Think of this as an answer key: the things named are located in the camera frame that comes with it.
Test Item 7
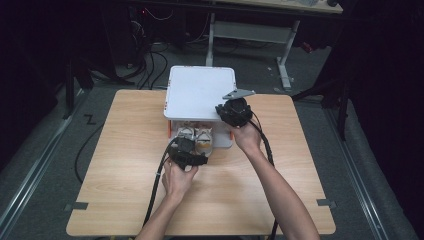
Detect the white child sneaker tan heel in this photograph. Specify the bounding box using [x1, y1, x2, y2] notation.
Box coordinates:
[194, 126, 214, 158]
[175, 125, 196, 142]

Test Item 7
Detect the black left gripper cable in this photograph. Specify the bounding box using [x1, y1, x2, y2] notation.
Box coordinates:
[142, 137, 179, 228]

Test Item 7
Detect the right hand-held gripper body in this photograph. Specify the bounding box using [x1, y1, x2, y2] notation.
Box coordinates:
[217, 87, 257, 129]

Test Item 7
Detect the white two-tier shoe rack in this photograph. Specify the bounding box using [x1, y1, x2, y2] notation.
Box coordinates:
[163, 65, 241, 149]

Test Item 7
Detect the wooden desk with white legs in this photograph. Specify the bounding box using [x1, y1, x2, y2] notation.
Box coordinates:
[203, 0, 344, 91]

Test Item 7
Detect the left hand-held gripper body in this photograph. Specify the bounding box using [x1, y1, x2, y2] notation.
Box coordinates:
[167, 135, 198, 170]

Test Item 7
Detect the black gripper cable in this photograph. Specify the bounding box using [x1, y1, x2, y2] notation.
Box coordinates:
[248, 111, 280, 240]
[142, 137, 179, 228]

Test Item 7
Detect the person's left hand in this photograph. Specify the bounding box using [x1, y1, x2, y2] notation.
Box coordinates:
[161, 157, 200, 201]

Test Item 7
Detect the thin black floor cable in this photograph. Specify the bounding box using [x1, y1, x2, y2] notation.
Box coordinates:
[74, 122, 105, 185]

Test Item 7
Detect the bundle of black floor cables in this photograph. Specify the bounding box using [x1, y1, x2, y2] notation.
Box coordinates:
[131, 41, 170, 91]

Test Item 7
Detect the grey metal floor rail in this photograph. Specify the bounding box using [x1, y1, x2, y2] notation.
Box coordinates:
[0, 89, 88, 232]
[323, 106, 388, 240]

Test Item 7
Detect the grey tape strip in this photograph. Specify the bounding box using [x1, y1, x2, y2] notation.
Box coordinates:
[64, 201, 90, 212]
[316, 198, 338, 210]

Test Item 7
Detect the person's right hand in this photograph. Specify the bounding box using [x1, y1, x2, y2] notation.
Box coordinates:
[229, 120, 263, 157]

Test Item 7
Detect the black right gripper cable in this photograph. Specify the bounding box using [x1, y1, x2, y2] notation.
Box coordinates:
[248, 111, 280, 240]

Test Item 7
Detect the black metal stand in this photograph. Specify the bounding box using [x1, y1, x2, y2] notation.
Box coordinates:
[291, 49, 352, 141]
[61, 49, 95, 120]

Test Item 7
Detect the dark computer tower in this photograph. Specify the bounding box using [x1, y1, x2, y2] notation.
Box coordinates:
[99, 4, 149, 69]

